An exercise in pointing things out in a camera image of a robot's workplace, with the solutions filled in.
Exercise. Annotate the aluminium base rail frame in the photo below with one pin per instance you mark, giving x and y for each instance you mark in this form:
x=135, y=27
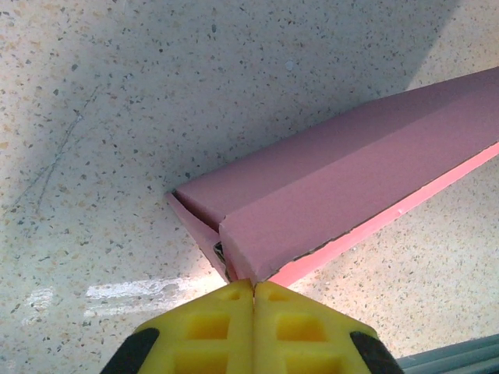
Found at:
x=468, y=358

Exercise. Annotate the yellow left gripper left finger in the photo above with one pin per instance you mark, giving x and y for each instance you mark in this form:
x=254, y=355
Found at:
x=206, y=335

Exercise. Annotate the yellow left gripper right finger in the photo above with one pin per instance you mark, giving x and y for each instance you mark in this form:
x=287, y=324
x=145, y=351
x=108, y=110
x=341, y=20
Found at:
x=300, y=335

